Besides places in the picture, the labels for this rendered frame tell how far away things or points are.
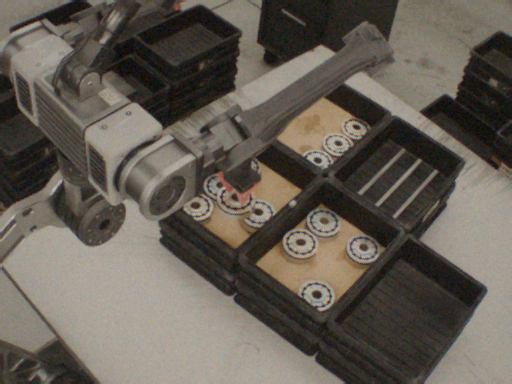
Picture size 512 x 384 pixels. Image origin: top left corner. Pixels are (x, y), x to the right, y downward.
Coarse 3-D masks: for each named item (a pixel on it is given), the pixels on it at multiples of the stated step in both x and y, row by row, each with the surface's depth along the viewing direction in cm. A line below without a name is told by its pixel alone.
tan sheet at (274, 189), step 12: (264, 168) 231; (264, 180) 227; (276, 180) 228; (264, 192) 224; (276, 192) 225; (288, 192) 225; (276, 204) 222; (216, 216) 216; (216, 228) 214; (228, 228) 214; (240, 228) 214; (228, 240) 211; (240, 240) 212
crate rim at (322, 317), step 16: (368, 208) 211; (272, 224) 204; (256, 240) 200; (240, 256) 196; (384, 256) 200; (256, 272) 194; (368, 272) 196; (288, 288) 190; (352, 288) 192; (304, 304) 188; (336, 304) 188; (320, 320) 187
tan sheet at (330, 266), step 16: (320, 208) 223; (304, 224) 218; (336, 240) 215; (272, 256) 209; (320, 256) 211; (336, 256) 211; (272, 272) 205; (288, 272) 206; (304, 272) 206; (320, 272) 207; (336, 272) 207; (352, 272) 208; (336, 288) 204
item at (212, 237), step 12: (276, 144) 224; (288, 156) 222; (312, 168) 219; (300, 192) 212; (288, 204) 209; (180, 216) 204; (276, 216) 206; (204, 228) 200; (264, 228) 202; (216, 240) 198; (252, 240) 199; (228, 252) 197
